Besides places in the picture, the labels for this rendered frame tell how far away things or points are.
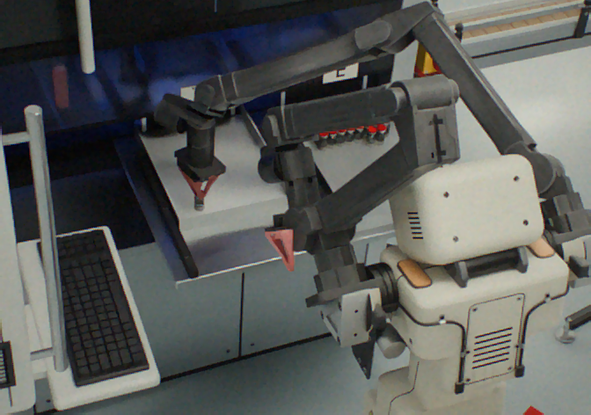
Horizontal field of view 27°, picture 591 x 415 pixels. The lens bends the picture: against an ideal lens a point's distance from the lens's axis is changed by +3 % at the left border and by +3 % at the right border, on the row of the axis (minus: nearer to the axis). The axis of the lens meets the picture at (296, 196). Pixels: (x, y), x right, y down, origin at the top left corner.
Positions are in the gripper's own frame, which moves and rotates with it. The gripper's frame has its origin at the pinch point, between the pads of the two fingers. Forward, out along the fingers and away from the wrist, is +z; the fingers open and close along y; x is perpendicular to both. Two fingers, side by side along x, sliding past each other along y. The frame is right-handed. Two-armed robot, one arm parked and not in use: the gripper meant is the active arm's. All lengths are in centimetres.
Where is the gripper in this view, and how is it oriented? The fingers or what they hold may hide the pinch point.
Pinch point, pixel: (199, 192)
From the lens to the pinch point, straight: 252.9
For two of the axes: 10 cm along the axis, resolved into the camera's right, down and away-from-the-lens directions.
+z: -0.7, 7.4, 6.6
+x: -7.9, 3.7, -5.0
